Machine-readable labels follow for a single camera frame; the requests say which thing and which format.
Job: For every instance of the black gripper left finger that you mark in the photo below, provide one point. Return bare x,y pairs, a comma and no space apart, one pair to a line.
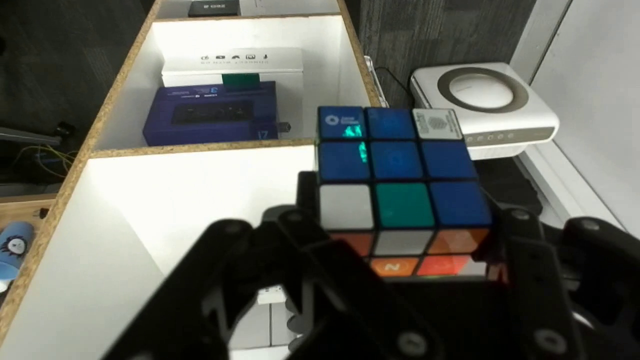
267,287

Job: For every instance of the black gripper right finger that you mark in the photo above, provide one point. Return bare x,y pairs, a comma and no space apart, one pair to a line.
566,287

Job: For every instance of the rubix cube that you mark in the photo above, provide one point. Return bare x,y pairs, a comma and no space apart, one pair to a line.
401,192

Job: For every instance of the white shelf with chipboard edge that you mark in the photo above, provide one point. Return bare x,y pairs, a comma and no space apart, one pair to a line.
167,212

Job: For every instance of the purple box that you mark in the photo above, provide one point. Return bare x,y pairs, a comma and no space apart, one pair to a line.
211,116

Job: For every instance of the blue and white object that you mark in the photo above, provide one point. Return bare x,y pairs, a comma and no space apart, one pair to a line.
13,251

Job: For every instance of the small black device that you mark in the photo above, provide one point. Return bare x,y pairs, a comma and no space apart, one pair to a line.
213,6

